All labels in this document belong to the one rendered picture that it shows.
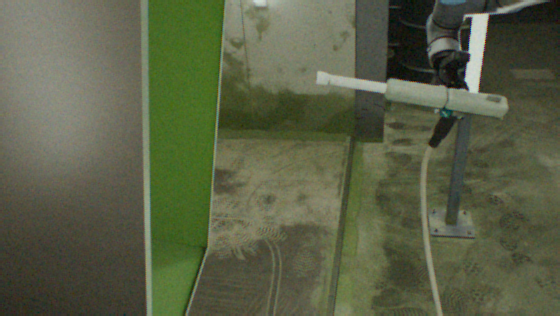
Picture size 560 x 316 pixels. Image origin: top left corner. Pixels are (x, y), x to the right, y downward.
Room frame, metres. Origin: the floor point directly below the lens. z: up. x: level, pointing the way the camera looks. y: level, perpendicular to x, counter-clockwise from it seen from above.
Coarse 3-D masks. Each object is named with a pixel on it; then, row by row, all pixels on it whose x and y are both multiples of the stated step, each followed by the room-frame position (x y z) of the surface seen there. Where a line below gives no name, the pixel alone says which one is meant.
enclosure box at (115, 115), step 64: (0, 0) 0.59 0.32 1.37; (64, 0) 0.58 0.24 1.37; (128, 0) 0.57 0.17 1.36; (192, 0) 1.18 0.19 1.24; (0, 64) 0.60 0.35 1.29; (64, 64) 0.59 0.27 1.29; (128, 64) 0.58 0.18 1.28; (192, 64) 1.19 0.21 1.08; (0, 128) 0.60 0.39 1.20; (64, 128) 0.59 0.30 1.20; (128, 128) 0.58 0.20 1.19; (192, 128) 1.19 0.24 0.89; (0, 192) 0.61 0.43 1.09; (64, 192) 0.60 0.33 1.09; (128, 192) 0.58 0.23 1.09; (192, 192) 1.20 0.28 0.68; (0, 256) 0.62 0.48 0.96; (64, 256) 0.60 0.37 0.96; (128, 256) 0.59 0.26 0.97; (192, 256) 1.15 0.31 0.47
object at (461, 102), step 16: (320, 80) 1.12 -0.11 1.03; (336, 80) 1.12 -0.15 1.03; (352, 80) 1.12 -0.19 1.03; (400, 80) 1.12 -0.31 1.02; (384, 96) 1.12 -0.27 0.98; (400, 96) 1.09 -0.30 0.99; (416, 96) 1.08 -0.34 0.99; (432, 96) 1.08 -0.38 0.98; (448, 96) 1.09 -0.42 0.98; (464, 96) 1.08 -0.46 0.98; (480, 96) 1.09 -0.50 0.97; (496, 96) 1.07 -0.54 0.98; (464, 112) 1.08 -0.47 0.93; (480, 112) 1.07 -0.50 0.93; (496, 112) 1.06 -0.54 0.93; (448, 128) 1.12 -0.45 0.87; (432, 144) 1.16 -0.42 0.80
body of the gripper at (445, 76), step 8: (440, 56) 1.27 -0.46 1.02; (440, 72) 1.21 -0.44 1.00; (448, 72) 1.21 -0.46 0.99; (456, 72) 1.21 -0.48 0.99; (432, 80) 1.24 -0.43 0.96; (440, 80) 1.18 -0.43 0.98; (448, 80) 1.18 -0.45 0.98; (456, 80) 1.18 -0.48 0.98; (464, 80) 1.19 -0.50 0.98; (448, 88) 1.18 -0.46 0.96; (456, 88) 1.17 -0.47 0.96
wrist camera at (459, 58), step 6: (450, 54) 1.20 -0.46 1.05; (456, 54) 1.17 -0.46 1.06; (462, 54) 1.16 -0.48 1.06; (468, 54) 1.16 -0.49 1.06; (444, 60) 1.23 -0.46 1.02; (450, 60) 1.18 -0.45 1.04; (456, 60) 1.16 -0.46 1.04; (462, 60) 1.16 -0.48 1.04; (468, 60) 1.16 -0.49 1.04; (444, 66) 1.22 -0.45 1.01; (450, 66) 1.21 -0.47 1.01; (456, 66) 1.20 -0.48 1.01; (462, 66) 1.20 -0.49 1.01
